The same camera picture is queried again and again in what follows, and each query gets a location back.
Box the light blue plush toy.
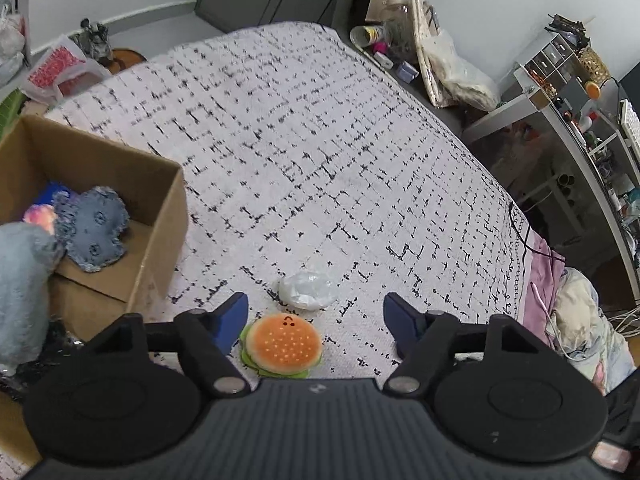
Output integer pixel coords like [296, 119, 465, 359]
[1, 222, 64, 375]

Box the burger plush toy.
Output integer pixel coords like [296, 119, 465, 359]
[240, 313, 322, 378]

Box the cardboard box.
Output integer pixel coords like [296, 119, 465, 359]
[1, 116, 201, 467]

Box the crumpled floral bedding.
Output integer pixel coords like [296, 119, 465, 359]
[546, 268, 636, 396]

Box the denim blue plush toy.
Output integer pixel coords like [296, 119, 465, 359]
[52, 186, 129, 273]

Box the pink glowing toy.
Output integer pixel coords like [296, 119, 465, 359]
[23, 204, 58, 235]

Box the white patterned bed blanket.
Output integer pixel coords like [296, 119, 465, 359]
[50, 23, 532, 378]

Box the beige tote bag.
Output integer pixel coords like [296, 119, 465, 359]
[408, 0, 500, 112]

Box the white desk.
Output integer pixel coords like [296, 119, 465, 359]
[461, 64, 639, 300]

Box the white keyboard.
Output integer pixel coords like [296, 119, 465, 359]
[620, 99, 640, 159]

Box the grey drawer organizer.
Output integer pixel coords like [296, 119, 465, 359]
[518, 29, 587, 98]

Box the green cartoon rug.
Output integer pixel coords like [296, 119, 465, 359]
[0, 89, 27, 138]

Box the paper cup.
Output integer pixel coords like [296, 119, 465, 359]
[349, 25, 385, 49]

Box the red white plastic bag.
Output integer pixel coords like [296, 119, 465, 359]
[18, 36, 112, 106]

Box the white garbage bag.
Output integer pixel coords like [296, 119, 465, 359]
[0, 0, 26, 87]

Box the black cable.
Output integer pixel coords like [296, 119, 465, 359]
[506, 201, 566, 264]

